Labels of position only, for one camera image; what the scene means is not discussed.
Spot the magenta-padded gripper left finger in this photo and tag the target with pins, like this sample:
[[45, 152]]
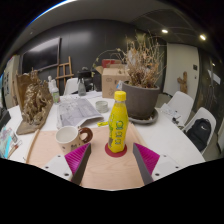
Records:
[[76, 160]]

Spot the red box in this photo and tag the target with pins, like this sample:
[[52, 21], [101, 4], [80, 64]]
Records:
[[111, 63]]

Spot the black backpack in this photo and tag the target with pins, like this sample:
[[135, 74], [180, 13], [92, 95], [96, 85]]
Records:
[[199, 133]]

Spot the yellow drink bottle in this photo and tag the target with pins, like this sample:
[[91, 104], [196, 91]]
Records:
[[117, 126]]

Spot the colourful painting sheet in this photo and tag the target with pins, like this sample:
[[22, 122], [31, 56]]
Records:
[[6, 143]]

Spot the grey printed newspaper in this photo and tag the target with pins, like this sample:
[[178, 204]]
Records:
[[78, 111]]

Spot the grey plant saucer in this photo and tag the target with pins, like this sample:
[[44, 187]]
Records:
[[151, 120]]

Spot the wooden easel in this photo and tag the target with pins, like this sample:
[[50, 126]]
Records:
[[65, 77]]

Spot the brown wooden carving sculpture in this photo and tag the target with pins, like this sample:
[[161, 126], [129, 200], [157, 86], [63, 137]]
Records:
[[35, 103]]

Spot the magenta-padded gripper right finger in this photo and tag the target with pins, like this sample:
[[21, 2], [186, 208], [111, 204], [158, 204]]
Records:
[[147, 160]]

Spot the small green spray bottle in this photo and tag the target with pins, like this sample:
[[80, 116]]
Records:
[[55, 96]]

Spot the brown cardboard box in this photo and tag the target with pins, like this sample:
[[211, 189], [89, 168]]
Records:
[[110, 83]]

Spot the small white cup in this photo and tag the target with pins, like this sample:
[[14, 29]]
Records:
[[101, 106]]

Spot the flat round red coaster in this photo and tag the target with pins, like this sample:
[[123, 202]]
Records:
[[115, 155]]

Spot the black wall screen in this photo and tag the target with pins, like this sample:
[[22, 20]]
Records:
[[41, 55]]

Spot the grey glass flask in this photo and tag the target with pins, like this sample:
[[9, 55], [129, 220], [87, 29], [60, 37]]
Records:
[[81, 89]]

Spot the round ceiling spotlight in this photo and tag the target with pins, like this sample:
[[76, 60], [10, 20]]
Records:
[[164, 31], [202, 37]]

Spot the beige cabinet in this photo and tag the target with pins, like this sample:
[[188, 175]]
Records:
[[10, 80]]

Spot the grey pot with dried plant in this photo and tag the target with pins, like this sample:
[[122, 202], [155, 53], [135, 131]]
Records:
[[140, 100]]

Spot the yellow marker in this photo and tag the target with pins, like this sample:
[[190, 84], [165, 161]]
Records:
[[102, 124]]

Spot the white paper sheets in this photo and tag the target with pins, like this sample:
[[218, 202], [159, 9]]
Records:
[[170, 111]]

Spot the wooden wall figure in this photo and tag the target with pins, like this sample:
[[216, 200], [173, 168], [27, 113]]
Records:
[[182, 82]]

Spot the long ceiling light strip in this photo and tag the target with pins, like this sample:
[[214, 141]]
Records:
[[50, 9]]

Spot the cream spotted mug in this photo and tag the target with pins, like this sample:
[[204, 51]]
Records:
[[71, 145]]

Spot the white chair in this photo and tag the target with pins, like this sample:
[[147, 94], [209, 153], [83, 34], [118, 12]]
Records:
[[70, 86], [181, 103], [206, 115]]

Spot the black flat box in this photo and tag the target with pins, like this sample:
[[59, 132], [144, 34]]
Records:
[[3, 116]]

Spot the peach canvas table mat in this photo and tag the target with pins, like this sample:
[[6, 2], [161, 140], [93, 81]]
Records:
[[100, 170]]

